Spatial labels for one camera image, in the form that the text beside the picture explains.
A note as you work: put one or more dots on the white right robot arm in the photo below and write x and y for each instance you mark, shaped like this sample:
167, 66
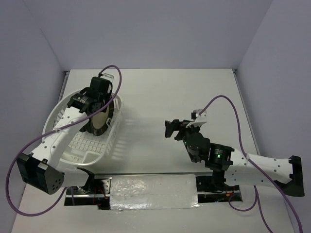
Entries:
230, 167

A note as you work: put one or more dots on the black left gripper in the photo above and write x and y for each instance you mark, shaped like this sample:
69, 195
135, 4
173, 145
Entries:
108, 94

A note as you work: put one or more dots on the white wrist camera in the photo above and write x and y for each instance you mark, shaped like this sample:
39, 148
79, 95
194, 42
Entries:
106, 76
198, 118

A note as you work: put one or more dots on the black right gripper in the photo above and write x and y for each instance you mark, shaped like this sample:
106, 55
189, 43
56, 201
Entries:
176, 125

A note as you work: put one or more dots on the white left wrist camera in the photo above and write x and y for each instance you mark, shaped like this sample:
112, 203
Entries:
106, 76

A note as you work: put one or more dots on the black rimmed cream plate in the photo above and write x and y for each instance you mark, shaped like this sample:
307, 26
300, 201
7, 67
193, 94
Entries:
99, 123

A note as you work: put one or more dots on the silver foil covered panel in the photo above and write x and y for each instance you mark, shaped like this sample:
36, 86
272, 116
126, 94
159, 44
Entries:
153, 192

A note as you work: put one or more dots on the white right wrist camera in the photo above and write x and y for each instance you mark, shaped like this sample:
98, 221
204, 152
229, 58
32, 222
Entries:
198, 118

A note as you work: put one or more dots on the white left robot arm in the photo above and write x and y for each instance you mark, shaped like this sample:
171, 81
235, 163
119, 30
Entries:
88, 110

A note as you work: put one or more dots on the white plastic dish rack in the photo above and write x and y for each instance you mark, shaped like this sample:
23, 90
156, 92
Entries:
86, 149

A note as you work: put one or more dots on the metal base rail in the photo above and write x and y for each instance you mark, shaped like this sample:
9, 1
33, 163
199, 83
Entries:
98, 192

